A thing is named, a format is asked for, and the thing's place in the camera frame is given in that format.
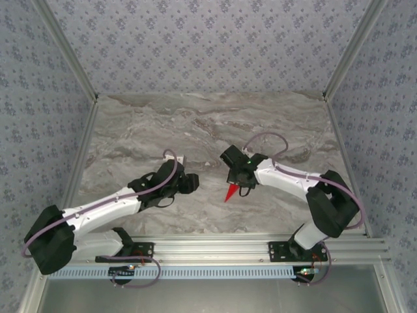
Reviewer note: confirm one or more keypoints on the red paper sheet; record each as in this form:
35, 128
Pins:
232, 192

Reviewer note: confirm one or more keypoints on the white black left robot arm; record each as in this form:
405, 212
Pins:
104, 208

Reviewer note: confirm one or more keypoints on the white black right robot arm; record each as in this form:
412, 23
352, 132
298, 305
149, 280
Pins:
283, 177

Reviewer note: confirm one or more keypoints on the grey metal sheet panel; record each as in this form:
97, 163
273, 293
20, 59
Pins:
208, 298

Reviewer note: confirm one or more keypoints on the small circuit board with LED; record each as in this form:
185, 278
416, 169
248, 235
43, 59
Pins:
306, 272
122, 272

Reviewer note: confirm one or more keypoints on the long aluminium frame rail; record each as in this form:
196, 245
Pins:
208, 251

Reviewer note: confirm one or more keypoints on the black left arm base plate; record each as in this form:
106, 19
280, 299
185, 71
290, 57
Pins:
143, 251

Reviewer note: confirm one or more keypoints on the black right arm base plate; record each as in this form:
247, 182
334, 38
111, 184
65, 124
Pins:
277, 251

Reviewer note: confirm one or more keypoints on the aluminium side rail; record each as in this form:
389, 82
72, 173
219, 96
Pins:
76, 166
348, 166

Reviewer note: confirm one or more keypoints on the aluminium frame post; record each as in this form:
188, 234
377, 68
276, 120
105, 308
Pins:
355, 49
65, 49

